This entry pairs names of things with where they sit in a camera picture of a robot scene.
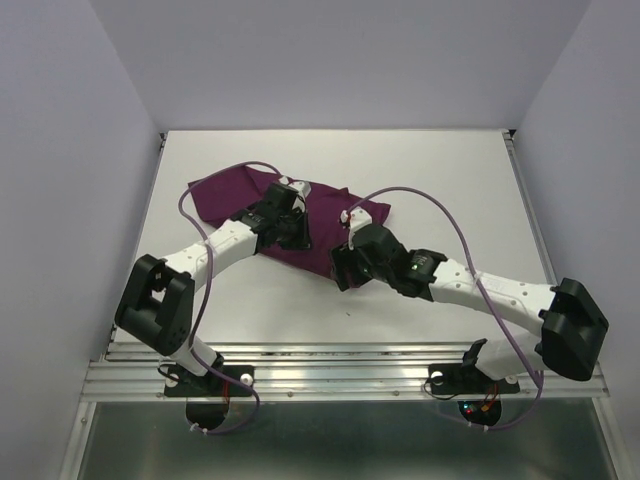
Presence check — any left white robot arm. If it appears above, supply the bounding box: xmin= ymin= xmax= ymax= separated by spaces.
xmin=115 ymin=181 xmax=311 ymax=394

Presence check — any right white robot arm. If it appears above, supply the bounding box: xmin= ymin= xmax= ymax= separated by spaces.
xmin=330 ymin=224 xmax=609 ymax=390

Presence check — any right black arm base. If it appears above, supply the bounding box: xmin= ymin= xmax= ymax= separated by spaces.
xmin=423 ymin=339 xmax=520 ymax=399

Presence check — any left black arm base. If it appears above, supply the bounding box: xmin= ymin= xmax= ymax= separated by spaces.
xmin=157 ymin=362 xmax=252 ymax=398

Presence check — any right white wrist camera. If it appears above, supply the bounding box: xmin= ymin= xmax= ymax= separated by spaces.
xmin=340 ymin=207 xmax=373 ymax=250

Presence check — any purple surgical drape cloth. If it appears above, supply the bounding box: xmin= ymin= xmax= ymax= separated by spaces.
xmin=189 ymin=166 xmax=360 ymax=279

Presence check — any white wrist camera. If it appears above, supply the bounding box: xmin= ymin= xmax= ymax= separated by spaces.
xmin=288 ymin=181 xmax=311 ymax=212
xmin=340 ymin=207 xmax=373 ymax=250

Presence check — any aluminium frame rail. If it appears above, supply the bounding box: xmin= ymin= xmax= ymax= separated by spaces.
xmin=79 ymin=342 xmax=614 ymax=401

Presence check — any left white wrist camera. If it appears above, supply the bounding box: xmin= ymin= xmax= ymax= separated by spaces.
xmin=288 ymin=181 xmax=311 ymax=212

